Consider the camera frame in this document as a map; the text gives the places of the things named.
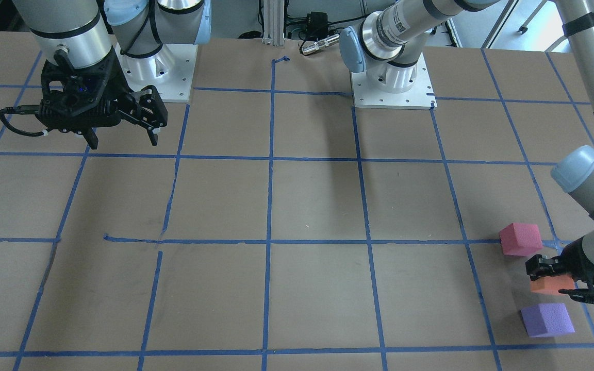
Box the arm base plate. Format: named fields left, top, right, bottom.
left=115, top=44, right=199, bottom=103
left=350, top=54, right=438, bottom=110

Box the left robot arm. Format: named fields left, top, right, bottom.
left=102, top=40, right=594, bottom=321

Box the pink foam block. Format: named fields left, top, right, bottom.
left=498, top=223, right=543, bottom=257

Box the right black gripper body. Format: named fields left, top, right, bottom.
left=36, top=49, right=132, bottom=136

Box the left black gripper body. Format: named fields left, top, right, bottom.
left=560, top=234, right=594, bottom=310

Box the orange foam block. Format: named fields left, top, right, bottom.
left=530, top=275, right=576, bottom=296

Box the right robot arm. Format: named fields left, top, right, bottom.
left=0, top=1, right=212, bottom=149

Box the purple foam block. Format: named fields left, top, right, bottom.
left=519, top=303, right=575, bottom=338

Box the aluminium frame post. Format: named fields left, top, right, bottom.
left=261, top=0, right=287, bottom=48

